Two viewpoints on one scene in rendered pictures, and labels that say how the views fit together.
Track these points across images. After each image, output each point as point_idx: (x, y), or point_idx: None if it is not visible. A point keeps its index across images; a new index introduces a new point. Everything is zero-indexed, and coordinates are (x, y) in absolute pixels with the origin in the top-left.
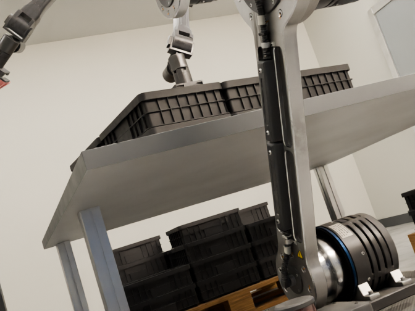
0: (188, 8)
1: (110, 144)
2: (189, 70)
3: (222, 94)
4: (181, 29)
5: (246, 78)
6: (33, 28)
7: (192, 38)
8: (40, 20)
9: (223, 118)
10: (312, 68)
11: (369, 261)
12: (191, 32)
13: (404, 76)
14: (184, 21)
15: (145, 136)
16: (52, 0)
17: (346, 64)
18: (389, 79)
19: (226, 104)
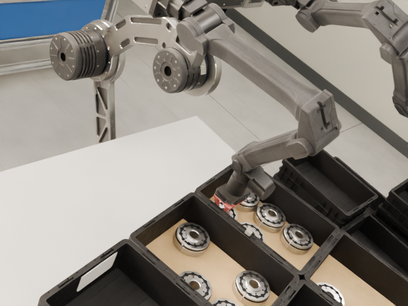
0: (271, 142)
1: (186, 118)
2: (231, 177)
3: (197, 206)
4: (250, 144)
5: (173, 204)
6: (402, 105)
7: (234, 154)
8: (403, 101)
9: (142, 131)
10: (98, 255)
11: None
12: (241, 153)
13: (22, 166)
14: (255, 144)
15: (174, 122)
16: (396, 83)
17: (42, 295)
18: (35, 162)
19: (191, 214)
